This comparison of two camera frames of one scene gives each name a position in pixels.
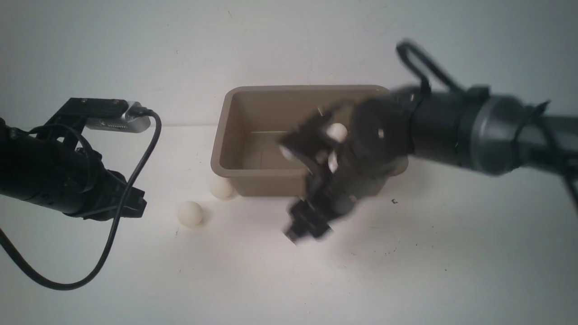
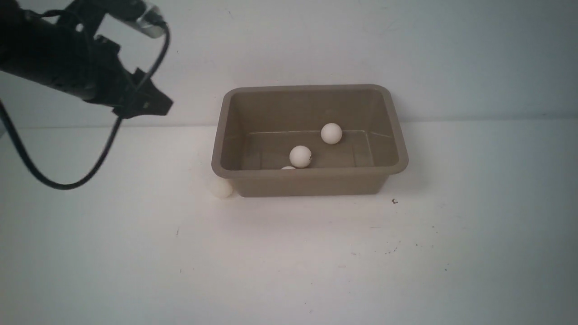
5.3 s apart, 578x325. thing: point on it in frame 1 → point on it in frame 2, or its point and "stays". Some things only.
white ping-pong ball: x=221 y=188 stays
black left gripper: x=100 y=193 → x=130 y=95
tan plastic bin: x=248 y=122 stays
